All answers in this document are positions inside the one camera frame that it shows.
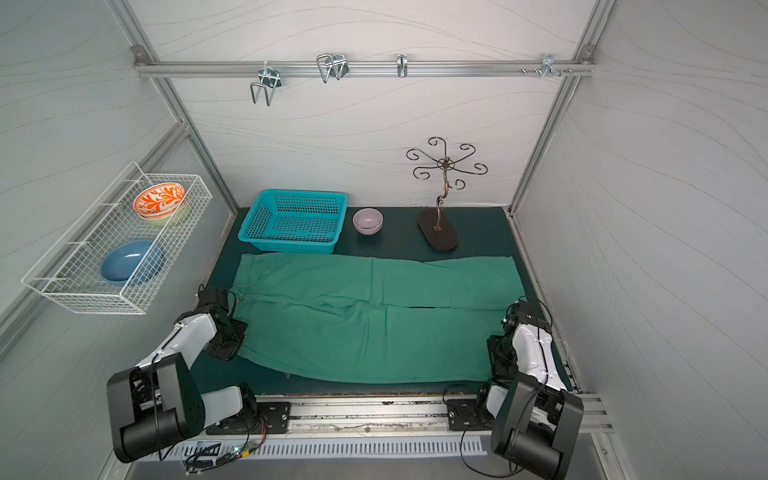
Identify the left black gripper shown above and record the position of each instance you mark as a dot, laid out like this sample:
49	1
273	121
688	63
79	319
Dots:
227	339

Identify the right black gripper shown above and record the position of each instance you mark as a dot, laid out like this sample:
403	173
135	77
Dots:
500	357

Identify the green long pants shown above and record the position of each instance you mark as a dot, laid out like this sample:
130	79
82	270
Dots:
368	320

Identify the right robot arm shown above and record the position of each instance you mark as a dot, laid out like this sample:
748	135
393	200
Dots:
536	418

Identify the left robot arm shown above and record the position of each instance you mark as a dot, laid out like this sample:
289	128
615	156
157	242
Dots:
156	404

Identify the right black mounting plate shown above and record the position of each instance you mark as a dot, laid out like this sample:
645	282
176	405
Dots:
468	415

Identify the black mounting plate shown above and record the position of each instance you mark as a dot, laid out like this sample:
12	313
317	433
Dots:
468	415
270	418

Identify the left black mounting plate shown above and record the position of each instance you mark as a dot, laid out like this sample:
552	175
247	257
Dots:
270	418

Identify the white vent grille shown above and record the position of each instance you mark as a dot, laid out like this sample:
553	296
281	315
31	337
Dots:
338	448

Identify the blue bowl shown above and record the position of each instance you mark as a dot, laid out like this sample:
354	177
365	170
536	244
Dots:
133	263

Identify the teal plastic basket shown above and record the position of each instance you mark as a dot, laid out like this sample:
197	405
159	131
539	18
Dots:
295	221

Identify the dark metal jewelry stand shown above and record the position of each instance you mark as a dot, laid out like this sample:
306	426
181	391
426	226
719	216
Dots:
433	222

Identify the orange patterned bowl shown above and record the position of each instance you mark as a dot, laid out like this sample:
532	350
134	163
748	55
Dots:
159	201

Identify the dark green table mat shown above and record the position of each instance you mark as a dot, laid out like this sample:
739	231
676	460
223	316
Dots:
483	232

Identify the small pink bowl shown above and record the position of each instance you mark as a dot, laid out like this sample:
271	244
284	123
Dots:
368	221

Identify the metal double hook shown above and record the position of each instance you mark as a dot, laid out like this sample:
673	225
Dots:
268	81

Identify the metal loop hook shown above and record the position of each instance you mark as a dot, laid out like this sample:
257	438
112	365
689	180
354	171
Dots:
332	65

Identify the metal hook right end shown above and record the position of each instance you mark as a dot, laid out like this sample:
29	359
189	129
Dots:
547	68

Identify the small metal hook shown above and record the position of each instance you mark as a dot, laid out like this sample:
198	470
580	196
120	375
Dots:
402	65

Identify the white wire wall basket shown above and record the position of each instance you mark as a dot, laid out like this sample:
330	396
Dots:
68	274

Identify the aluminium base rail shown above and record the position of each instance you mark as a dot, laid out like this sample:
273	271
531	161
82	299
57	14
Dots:
367	416

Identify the aluminium top rail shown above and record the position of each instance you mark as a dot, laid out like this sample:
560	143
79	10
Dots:
357	69

